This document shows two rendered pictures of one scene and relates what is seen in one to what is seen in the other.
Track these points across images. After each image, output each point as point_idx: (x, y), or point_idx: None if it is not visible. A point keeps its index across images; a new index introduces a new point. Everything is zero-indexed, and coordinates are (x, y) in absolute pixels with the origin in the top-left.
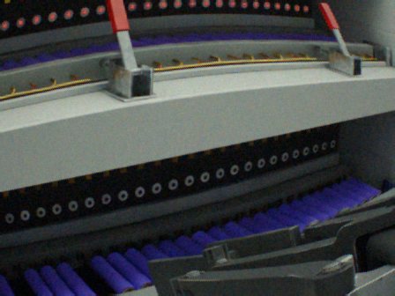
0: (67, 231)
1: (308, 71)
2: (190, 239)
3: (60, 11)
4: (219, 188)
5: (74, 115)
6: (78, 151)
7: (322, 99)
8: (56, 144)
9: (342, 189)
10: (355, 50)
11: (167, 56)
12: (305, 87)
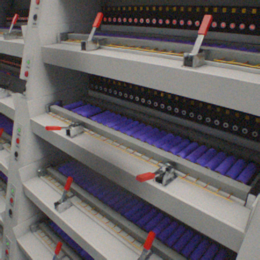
0: (116, 101)
1: (169, 60)
2: (136, 123)
3: (138, 18)
4: (173, 116)
5: (65, 49)
6: (67, 60)
7: (148, 72)
8: (62, 56)
9: (226, 159)
10: (258, 60)
11: (125, 43)
12: (136, 62)
